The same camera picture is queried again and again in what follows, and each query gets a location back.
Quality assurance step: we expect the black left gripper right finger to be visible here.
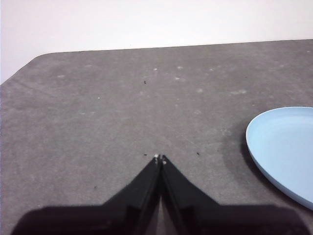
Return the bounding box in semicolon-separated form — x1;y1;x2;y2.
160;154;307;235

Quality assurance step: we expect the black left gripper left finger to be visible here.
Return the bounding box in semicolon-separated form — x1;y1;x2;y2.
11;154;161;235

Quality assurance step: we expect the blue round plate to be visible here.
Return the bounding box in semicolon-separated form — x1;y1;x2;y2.
246;106;313;211

